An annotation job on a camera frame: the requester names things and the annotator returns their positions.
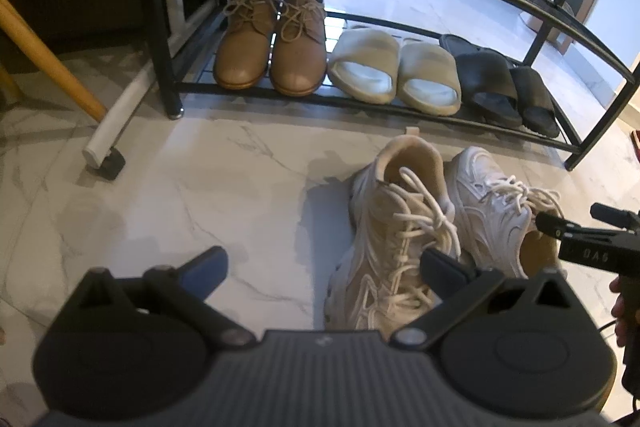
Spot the person's right hand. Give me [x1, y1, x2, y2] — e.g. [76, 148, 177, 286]
[610, 276, 640, 348]

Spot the black slide sandal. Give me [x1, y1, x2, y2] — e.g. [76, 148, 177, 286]
[510, 66, 561, 138]
[439, 34, 523, 128]

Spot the tan lace-up shoe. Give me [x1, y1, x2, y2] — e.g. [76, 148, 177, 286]
[213, 0, 282, 88]
[270, 0, 328, 96]

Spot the black metal shoe rack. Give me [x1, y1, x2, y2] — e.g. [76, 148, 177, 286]
[145, 0, 640, 172]

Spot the white sneaker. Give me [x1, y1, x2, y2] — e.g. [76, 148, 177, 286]
[445, 146, 566, 280]
[324, 137, 476, 338]

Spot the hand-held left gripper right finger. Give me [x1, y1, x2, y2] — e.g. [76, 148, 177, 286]
[390, 248, 576, 350]

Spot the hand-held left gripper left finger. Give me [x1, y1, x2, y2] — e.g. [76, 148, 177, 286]
[75, 246, 256, 350]

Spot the cream slide sandal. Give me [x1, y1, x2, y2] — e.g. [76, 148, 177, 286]
[327, 27, 399, 104]
[396, 38, 462, 116]

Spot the white chair leg with caster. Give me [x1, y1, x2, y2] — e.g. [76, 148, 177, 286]
[82, 0, 221, 180]

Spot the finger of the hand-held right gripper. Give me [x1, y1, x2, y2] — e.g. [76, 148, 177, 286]
[535, 212, 583, 242]
[590, 203, 640, 232]

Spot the wooden chair leg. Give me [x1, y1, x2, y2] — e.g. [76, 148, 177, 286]
[0, 0, 108, 128]

